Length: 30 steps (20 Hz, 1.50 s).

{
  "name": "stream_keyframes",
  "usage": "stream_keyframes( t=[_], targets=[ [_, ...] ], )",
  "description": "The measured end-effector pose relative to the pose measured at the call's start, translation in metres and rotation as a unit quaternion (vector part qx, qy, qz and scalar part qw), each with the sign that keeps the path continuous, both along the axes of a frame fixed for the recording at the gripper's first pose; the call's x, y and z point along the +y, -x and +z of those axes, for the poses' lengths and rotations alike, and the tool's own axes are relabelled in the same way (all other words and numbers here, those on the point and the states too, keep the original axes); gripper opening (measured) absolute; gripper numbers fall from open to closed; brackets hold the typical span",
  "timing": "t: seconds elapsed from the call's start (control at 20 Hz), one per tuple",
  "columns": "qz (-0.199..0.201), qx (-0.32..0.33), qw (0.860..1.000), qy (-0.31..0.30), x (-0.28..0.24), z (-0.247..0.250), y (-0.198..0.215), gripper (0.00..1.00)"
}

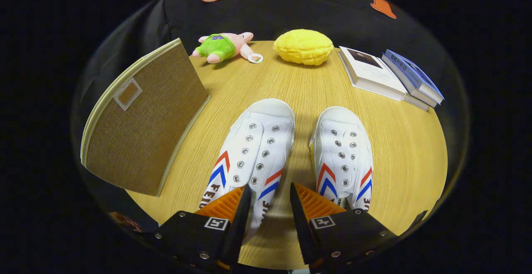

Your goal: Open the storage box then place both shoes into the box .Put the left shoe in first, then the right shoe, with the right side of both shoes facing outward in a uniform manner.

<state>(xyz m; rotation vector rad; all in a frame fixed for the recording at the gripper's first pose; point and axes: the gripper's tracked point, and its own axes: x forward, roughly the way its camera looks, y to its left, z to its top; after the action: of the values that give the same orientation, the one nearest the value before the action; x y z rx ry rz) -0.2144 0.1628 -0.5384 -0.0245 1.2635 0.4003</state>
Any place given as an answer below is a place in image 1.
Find plain white book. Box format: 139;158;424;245
401;93;431;111

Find white shoe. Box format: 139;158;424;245
310;106;374;212
199;98;296;243

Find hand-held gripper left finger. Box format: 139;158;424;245
139;184;252;271

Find blue cover book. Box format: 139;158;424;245
384;49;444;103

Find pink plush toy green shorts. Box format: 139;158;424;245
192;32;264;64

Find yellow plush toy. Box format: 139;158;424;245
273;29;334;66

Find white cover book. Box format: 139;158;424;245
338;46;408;102

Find beige fabric storage box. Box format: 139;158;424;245
80;38;211;197

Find thin dark blue book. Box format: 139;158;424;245
382;56;438;109

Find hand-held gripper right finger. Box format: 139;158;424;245
290;183;399;269

